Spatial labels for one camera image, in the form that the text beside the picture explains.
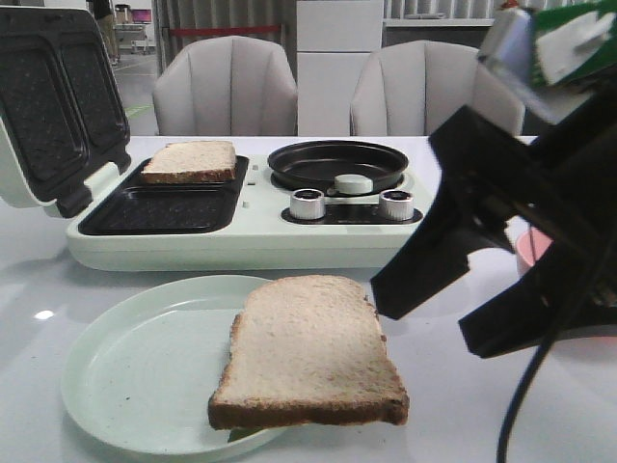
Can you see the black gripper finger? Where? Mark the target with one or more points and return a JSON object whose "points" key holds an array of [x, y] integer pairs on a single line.
{"points": [[484, 174], [521, 315]]}

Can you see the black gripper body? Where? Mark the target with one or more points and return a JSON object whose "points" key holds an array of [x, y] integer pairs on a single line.
{"points": [[564, 184]]}

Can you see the pink bowl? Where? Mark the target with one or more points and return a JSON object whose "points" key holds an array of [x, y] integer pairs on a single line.
{"points": [[530, 247]]}

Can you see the white bread slice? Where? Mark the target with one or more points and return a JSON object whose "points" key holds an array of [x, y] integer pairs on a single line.
{"points": [[308, 349], [192, 162]]}

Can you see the green breakfast maker lid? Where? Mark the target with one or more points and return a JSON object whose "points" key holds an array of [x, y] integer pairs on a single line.
{"points": [[62, 120]]}

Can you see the green breakfast maker base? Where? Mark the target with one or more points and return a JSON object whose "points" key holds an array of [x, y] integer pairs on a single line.
{"points": [[235, 225]]}

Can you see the right silver control knob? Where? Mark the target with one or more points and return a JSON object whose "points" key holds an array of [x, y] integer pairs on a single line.
{"points": [[396, 205]]}

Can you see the silver control knob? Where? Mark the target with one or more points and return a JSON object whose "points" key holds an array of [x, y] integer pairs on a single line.
{"points": [[307, 204], [396, 205]]}

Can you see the right beige armchair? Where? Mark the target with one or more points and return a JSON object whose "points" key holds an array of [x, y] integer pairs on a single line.
{"points": [[412, 88]]}

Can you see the beige armchair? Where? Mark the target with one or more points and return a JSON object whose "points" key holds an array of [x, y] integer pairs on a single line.
{"points": [[227, 86], [412, 88]]}

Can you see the black round frying pan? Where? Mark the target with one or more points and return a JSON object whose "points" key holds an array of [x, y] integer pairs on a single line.
{"points": [[316, 164]]}

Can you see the left silver control knob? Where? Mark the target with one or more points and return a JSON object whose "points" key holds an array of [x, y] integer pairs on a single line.
{"points": [[307, 204]]}

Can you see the white refrigerator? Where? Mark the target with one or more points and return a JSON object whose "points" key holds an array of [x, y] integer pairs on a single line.
{"points": [[334, 39]]}

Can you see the red belt stanchion barrier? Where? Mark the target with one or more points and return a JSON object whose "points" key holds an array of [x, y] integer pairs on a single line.
{"points": [[225, 31]]}

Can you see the left beige armchair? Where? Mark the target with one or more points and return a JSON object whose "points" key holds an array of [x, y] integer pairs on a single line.
{"points": [[227, 86]]}

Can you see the light green round plate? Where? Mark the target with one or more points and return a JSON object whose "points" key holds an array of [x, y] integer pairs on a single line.
{"points": [[138, 379]]}

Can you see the walking person in background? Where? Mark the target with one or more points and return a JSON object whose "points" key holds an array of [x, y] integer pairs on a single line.
{"points": [[104, 16]]}

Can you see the green circuit board camera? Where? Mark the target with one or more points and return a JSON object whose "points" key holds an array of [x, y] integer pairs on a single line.
{"points": [[550, 48]]}

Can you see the green pan handle knob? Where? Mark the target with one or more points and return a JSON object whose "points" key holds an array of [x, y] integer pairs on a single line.
{"points": [[353, 184]]}

